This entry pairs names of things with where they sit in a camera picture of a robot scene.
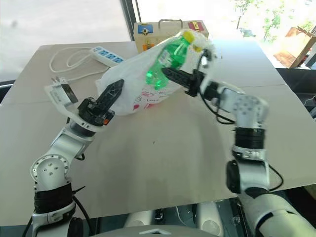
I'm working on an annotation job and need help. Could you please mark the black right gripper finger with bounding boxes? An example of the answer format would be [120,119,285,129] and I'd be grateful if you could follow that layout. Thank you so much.
[161,68,197,90]

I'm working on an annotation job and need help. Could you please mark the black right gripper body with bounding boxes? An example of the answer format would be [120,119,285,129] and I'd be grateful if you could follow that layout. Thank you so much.
[184,70,206,99]

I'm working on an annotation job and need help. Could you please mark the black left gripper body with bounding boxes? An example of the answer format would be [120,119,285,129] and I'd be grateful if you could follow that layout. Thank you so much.
[78,97,116,127]

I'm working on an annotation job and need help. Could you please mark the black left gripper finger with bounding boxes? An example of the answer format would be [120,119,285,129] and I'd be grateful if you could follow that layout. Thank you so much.
[96,79,125,112]

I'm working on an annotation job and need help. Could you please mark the green plastic bottle yellow cap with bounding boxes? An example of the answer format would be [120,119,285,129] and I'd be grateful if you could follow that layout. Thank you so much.
[145,30,196,91]

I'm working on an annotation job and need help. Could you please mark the white plastic bag red print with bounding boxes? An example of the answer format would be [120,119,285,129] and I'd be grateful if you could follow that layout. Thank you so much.
[95,29,223,117]

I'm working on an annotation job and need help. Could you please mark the white power strip blue sockets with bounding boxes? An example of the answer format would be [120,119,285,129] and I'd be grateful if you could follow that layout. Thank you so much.
[90,46,124,67]

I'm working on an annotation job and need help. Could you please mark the wooden crate outdoors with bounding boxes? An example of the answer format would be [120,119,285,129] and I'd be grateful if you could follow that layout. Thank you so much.
[273,25,316,69]

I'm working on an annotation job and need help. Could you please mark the white rounded robot body shell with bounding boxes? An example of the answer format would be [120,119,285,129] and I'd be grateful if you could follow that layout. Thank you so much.
[122,209,155,228]
[196,201,226,232]

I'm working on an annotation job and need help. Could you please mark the grey curved robot torso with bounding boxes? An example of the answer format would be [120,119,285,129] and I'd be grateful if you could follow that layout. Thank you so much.
[88,223,224,237]

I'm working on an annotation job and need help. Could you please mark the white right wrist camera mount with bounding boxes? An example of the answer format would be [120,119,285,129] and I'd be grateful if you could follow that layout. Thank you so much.
[196,43,223,87]

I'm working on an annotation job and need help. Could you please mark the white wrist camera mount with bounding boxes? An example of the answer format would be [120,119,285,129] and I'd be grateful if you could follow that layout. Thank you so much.
[43,83,106,132]
[196,43,223,87]

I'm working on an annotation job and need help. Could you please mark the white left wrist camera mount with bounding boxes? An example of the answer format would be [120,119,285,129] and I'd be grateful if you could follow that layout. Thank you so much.
[43,83,106,132]

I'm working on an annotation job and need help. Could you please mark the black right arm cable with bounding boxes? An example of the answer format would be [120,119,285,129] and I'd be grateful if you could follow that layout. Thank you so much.
[268,164,284,192]
[196,49,238,124]

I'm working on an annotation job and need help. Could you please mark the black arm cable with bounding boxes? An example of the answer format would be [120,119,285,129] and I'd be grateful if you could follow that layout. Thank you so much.
[71,186,96,237]
[268,164,284,192]
[196,49,238,124]

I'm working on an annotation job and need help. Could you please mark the beige case with metal handle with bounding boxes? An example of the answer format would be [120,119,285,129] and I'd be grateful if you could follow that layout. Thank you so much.
[133,19,211,54]

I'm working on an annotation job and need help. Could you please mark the white power cord with plug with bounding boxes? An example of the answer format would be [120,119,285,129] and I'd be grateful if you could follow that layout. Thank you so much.
[49,46,111,86]

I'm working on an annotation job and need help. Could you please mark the dark window frame post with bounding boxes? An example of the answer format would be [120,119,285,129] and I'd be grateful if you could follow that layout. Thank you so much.
[129,0,143,25]

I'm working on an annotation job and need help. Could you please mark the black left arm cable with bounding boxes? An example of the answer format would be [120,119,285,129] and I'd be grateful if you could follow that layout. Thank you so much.
[71,186,96,237]

